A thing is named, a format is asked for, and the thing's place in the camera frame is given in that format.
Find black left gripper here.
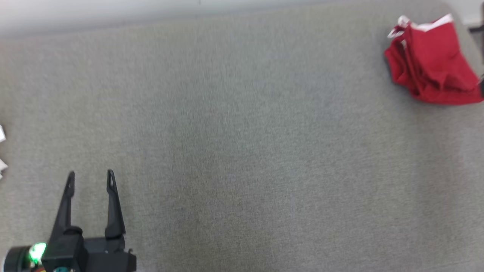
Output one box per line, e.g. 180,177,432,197
48,169,137,272

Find red white Bulls 23 jersey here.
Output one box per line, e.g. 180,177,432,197
0,125,8,180

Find red shorts with white waistband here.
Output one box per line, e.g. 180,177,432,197
384,13,484,105

